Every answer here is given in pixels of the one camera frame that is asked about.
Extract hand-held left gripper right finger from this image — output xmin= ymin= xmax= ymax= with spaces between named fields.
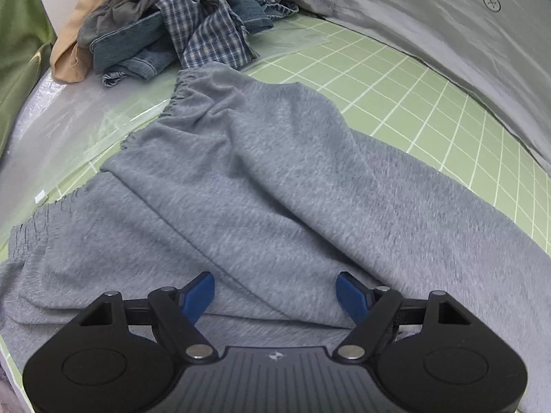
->
xmin=333 ymin=272 xmax=474 ymax=361

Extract green cloth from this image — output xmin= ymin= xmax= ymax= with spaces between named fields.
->
xmin=0 ymin=0 xmax=59 ymax=152

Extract pile of unfolded clothes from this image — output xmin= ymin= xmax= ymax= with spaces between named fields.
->
xmin=51 ymin=0 xmax=293 ymax=83

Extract denim jeans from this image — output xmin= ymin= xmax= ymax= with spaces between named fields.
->
xmin=88 ymin=0 xmax=276 ymax=84

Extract blue plaid shirt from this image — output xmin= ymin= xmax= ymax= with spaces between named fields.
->
xmin=101 ymin=0 xmax=302 ymax=87

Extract grey carrot print sheet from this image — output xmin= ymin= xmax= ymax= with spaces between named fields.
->
xmin=284 ymin=0 xmax=551 ymax=178

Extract dark grey garment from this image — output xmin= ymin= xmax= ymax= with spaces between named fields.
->
xmin=77 ymin=0 xmax=166 ymax=49

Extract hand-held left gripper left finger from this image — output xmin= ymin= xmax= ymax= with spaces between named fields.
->
xmin=77 ymin=272 xmax=217 ymax=361

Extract green grid mat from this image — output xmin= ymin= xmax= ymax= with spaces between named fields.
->
xmin=0 ymin=13 xmax=551 ymax=413

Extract grey pants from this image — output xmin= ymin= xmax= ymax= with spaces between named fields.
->
xmin=0 ymin=62 xmax=551 ymax=413

